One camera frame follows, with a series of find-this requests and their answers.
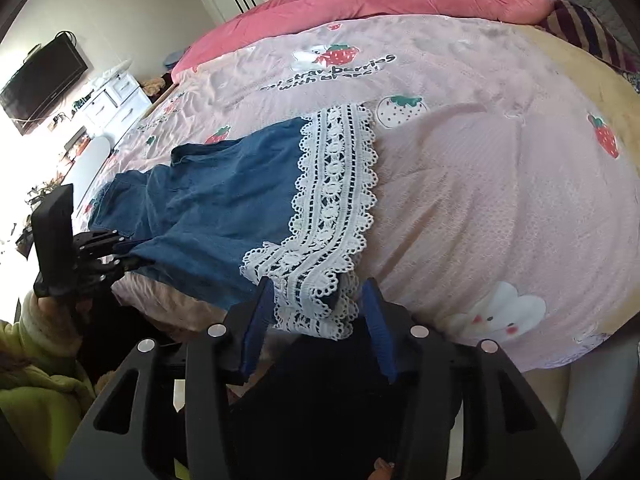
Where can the white plastic bag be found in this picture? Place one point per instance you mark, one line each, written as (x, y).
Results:
(112, 72)

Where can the person's right hand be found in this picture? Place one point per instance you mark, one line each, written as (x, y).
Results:
(382, 471)

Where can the beige bed sheet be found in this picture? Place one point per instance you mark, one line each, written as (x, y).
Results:
(590, 90)

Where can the colourful box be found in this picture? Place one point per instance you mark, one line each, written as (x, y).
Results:
(76, 142)

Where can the white rounded board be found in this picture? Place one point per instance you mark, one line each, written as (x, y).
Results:
(87, 165)

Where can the brown stuffed toy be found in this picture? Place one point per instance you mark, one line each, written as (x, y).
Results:
(154, 85)

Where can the black wall television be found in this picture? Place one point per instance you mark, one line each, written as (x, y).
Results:
(40, 85)

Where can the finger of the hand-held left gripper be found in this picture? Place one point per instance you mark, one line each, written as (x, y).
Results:
(100, 240)
(107, 270)

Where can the person's left hand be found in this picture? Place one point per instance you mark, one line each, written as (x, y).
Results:
(52, 310)

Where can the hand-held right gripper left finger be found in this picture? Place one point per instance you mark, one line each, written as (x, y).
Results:
(259, 322)

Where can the pink strawberry printed bedsheet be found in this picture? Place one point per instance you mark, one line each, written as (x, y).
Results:
(475, 185)

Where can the white drawer cabinet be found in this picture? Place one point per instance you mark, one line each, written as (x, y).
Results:
(110, 105)

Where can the blue denim pants with lace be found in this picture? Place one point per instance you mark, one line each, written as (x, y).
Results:
(225, 185)

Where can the person's left forearm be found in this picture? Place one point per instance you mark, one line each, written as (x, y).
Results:
(35, 390)

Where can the striped pillow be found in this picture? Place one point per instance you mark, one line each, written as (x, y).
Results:
(585, 30)

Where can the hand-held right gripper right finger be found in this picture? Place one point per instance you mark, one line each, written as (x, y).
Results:
(377, 330)

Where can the blue round hat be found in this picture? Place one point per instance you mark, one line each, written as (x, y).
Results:
(172, 60)

